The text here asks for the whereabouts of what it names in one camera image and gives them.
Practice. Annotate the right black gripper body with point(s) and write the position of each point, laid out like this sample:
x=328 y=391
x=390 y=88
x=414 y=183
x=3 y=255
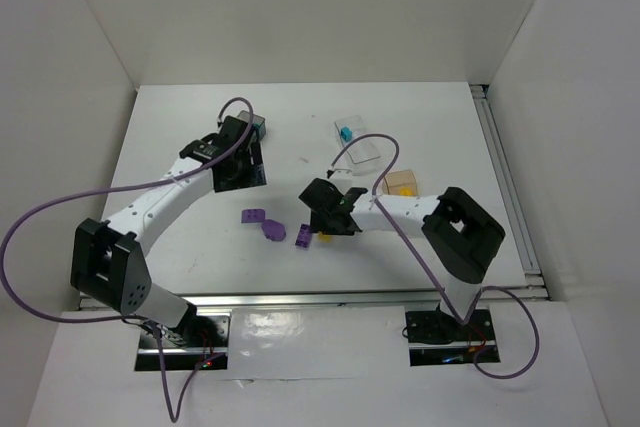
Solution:
x=323 y=220

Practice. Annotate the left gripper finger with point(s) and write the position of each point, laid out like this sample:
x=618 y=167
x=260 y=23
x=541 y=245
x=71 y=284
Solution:
x=225 y=179
x=258 y=175

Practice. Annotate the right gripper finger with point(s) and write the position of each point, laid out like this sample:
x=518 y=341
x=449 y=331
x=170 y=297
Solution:
x=346 y=227
x=317 y=223

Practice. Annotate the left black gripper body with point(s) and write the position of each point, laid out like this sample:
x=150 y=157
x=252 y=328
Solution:
x=241 y=176

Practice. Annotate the long yellow lego plate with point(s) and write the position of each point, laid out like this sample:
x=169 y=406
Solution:
x=322 y=237

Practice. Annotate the dark purple lego plate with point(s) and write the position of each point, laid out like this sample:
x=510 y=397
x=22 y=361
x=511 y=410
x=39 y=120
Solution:
x=304 y=237

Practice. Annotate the small teal lego cube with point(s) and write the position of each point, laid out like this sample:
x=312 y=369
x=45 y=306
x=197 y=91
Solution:
x=346 y=134

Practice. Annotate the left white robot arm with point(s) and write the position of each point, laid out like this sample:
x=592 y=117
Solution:
x=109 y=256

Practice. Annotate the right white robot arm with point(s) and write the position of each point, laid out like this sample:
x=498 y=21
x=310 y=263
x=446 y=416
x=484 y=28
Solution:
x=463 y=235

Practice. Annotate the purple rounded lego brick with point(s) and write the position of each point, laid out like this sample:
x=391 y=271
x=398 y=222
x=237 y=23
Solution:
x=253 y=215

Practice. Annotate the purple oval lego brick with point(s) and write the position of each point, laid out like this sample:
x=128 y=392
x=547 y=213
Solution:
x=273 y=230

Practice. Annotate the dark smoky plastic container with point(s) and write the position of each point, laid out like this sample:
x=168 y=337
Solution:
x=246 y=116

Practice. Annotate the clear plastic container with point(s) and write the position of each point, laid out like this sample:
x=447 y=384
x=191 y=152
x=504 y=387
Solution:
x=363 y=158

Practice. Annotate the orange tinted plastic container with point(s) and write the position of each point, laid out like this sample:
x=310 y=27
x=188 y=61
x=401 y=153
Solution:
x=396 y=180

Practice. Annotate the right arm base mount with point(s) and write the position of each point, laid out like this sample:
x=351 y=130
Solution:
x=434 y=339

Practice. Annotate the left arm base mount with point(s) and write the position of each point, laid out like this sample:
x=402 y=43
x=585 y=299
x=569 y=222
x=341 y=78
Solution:
x=206 y=343

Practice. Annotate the aluminium rail frame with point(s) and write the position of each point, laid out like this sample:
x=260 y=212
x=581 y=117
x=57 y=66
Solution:
x=443 y=131

